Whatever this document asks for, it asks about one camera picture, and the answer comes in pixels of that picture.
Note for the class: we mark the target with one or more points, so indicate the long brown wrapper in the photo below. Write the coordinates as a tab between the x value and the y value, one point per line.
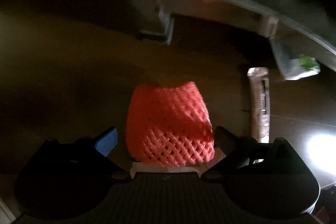
260	103

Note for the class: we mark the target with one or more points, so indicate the white bag with green print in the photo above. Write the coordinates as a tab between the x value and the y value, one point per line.
296	61

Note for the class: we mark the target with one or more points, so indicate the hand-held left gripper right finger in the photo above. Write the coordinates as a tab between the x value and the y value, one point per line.
226	140

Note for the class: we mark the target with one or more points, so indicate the red foam fruit net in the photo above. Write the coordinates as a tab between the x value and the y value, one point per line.
169	125

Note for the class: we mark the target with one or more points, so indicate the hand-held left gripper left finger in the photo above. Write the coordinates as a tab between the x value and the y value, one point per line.
107	141

